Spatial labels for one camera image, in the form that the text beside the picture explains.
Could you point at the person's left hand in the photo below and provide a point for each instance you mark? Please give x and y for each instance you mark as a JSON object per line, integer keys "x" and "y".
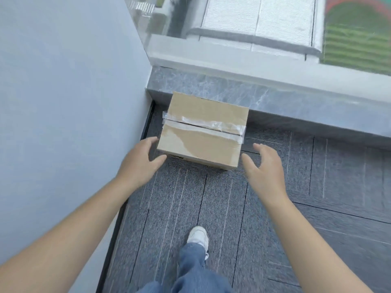
{"x": 138, "y": 166}

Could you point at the person's right hand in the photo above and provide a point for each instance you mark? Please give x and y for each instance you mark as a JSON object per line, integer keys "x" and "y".
{"x": 268, "y": 175}

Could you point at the person's left thumb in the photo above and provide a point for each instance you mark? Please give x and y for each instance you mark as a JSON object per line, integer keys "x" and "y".
{"x": 158, "y": 161}

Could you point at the person's right thumb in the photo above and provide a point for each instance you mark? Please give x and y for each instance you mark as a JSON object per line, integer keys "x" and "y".
{"x": 248, "y": 164}

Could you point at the person's left forearm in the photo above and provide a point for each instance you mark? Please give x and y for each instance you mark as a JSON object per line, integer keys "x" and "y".
{"x": 65, "y": 238}

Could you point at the person's right forearm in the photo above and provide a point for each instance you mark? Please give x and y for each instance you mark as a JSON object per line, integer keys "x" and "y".
{"x": 308, "y": 250}

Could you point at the taped brown cardboard box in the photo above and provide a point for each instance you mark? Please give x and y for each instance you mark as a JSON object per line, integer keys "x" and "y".
{"x": 201, "y": 131}

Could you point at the grey marble window sill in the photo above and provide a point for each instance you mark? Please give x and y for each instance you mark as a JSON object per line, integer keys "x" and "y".
{"x": 265, "y": 102}

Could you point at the white sneaker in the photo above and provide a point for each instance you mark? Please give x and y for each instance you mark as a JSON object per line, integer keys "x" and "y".
{"x": 198, "y": 236}

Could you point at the blue jeans leg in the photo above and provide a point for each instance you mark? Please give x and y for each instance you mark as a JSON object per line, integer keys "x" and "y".
{"x": 191, "y": 271}

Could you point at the white window frame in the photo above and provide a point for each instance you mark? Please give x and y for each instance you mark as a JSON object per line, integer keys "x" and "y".
{"x": 259, "y": 62}

